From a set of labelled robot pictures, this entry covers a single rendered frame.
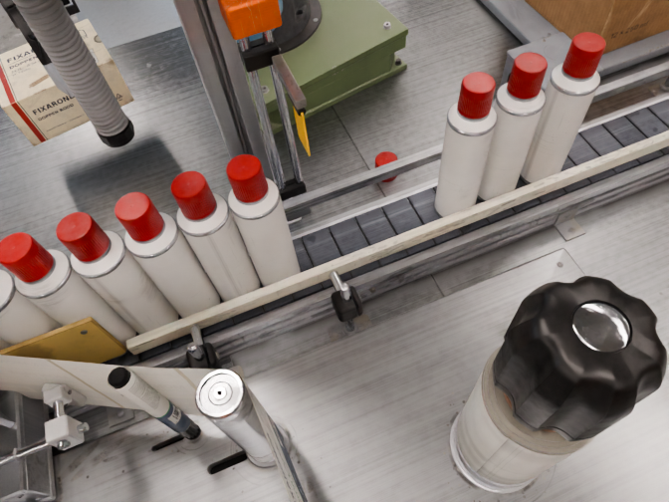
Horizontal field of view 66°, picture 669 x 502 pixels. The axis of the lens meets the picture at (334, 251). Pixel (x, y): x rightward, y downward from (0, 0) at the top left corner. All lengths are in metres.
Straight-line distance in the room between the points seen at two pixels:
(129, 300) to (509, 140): 0.44
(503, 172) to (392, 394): 0.29
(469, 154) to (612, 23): 0.45
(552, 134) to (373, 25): 0.39
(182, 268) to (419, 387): 0.28
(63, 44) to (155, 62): 0.60
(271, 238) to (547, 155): 0.36
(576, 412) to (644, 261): 0.48
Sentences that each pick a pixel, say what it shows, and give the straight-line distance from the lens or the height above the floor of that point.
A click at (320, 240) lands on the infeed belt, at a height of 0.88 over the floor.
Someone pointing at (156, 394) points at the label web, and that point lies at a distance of 0.48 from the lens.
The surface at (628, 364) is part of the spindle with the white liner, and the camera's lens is 0.30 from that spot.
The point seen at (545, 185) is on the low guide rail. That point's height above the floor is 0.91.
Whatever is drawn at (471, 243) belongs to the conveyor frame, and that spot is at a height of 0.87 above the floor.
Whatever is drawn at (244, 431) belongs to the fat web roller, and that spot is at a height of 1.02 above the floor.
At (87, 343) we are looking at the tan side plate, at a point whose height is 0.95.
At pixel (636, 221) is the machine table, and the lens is 0.82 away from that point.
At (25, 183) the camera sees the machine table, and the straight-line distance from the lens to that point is 0.97.
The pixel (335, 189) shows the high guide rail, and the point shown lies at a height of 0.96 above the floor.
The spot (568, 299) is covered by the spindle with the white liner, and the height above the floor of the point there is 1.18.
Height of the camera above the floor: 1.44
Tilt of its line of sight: 58 degrees down
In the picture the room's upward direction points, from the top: 8 degrees counter-clockwise
